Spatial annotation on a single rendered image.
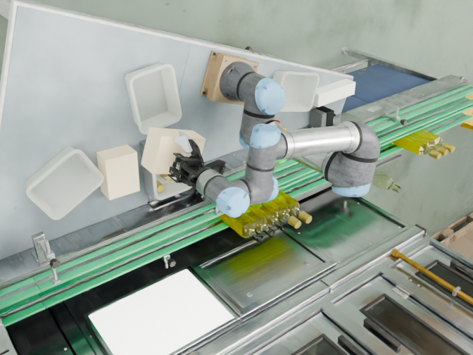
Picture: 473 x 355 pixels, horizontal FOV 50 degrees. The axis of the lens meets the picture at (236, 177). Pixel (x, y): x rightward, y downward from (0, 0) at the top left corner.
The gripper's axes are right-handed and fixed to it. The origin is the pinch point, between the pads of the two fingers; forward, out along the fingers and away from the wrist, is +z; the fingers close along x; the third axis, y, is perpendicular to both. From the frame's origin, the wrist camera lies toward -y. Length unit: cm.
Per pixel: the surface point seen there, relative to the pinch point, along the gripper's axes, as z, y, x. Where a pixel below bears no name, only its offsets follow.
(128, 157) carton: 27.8, -0.4, 12.9
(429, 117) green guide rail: 18, -166, -20
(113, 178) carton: 27.7, 3.6, 21.1
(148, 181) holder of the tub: 30.7, -12.8, 23.6
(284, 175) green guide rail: 19, -72, 15
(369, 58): 87, -191, -37
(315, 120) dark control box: 31, -94, -7
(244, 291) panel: -12, -36, 48
